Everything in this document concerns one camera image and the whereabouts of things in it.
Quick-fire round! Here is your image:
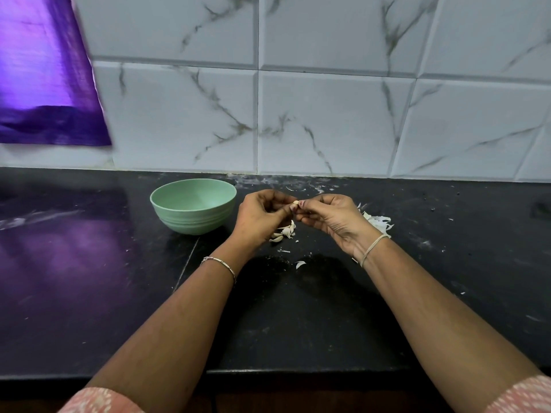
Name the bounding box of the person's right hand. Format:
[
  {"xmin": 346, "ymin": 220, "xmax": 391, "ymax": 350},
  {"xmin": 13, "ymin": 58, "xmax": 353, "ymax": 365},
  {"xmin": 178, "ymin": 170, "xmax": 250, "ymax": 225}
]
[{"xmin": 294, "ymin": 193, "xmax": 384, "ymax": 260}]

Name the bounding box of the person's left hand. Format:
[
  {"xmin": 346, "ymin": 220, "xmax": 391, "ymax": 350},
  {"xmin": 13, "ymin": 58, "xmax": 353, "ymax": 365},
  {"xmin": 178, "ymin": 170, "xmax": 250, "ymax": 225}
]
[{"xmin": 231, "ymin": 188, "xmax": 300, "ymax": 253}]

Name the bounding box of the garlic clove cluster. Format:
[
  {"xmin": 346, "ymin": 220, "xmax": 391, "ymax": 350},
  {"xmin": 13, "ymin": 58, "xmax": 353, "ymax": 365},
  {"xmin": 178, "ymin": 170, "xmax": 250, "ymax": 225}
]
[{"xmin": 269, "ymin": 219, "xmax": 297, "ymax": 255}]

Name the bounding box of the mint green bowl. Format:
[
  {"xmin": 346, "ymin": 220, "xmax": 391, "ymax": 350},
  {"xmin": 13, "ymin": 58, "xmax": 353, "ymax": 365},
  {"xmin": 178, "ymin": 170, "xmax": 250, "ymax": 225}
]
[{"xmin": 150, "ymin": 178, "xmax": 239, "ymax": 236}]

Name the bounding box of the person's left forearm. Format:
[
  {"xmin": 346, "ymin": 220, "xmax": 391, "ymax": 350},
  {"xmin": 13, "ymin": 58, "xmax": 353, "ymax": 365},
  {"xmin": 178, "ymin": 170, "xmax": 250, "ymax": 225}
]
[{"xmin": 86, "ymin": 245, "xmax": 255, "ymax": 401}]

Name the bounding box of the person's right forearm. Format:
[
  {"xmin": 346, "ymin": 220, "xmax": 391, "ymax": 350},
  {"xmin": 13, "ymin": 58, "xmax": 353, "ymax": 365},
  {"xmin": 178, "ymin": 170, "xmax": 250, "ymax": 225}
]
[{"xmin": 362, "ymin": 240, "xmax": 542, "ymax": 410}]

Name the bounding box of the pile of white garlic peels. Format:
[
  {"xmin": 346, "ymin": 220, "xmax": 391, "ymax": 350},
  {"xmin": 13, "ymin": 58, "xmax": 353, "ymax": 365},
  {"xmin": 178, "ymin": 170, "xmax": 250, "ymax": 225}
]
[{"xmin": 357, "ymin": 202, "xmax": 395, "ymax": 236}]

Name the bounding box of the pink patterned left sleeve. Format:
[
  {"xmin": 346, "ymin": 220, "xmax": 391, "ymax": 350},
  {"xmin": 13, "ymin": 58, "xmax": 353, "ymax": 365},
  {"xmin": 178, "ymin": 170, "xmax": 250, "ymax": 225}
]
[{"xmin": 57, "ymin": 387, "xmax": 146, "ymax": 413}]

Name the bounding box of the pink patterned sleeve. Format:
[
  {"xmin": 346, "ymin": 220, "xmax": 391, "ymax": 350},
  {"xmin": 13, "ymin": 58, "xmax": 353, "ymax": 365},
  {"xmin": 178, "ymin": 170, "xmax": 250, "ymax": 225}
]
[
  {"xmin": 484, "ymin": 375, "xmax": 551, "ymax": 413},
  {"xmin": 57, "ymin": 387, "xmax": 146, "ymax": 413}
]

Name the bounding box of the pink patterned right sleeve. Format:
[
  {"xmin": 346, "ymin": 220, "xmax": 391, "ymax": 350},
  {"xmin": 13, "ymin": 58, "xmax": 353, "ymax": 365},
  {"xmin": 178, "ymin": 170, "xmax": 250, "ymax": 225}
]
[{"xmin": 484, "ymin": 375, "xmax": 551, "ymax": 413}]

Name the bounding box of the purple cloth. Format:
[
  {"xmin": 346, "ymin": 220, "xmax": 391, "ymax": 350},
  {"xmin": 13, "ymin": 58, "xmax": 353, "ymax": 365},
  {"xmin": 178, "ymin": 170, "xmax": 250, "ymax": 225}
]
[{"xmin": 0, "ymin": 0, "xmax": 113, "ymax": 148}]

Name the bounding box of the silver right wrist bracelet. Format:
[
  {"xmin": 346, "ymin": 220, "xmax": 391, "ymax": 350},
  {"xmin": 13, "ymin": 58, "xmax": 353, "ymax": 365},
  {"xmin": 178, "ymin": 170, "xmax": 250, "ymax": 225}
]
[{"xmin": 360, "ymin": 233, "xmax": 392, "ymax": 271}]

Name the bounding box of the silver wrist bracelet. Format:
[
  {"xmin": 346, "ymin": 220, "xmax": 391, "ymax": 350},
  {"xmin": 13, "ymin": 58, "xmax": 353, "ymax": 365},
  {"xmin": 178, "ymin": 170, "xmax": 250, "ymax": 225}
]
[
  {"xmin": 200, "ymin": 255, "xmax": 238, "ymax": 285},
  {"xmin": 360, "ymin": 233, "xmax": 392, "ymax": 271}
]

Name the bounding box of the silver left wrist bracelet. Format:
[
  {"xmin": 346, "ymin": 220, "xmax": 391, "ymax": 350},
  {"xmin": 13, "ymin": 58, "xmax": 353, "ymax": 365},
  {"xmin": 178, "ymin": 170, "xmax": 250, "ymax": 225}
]
[{"xmin": 200, "ymin": 255, "xmax": 238, "ymax": 285}]

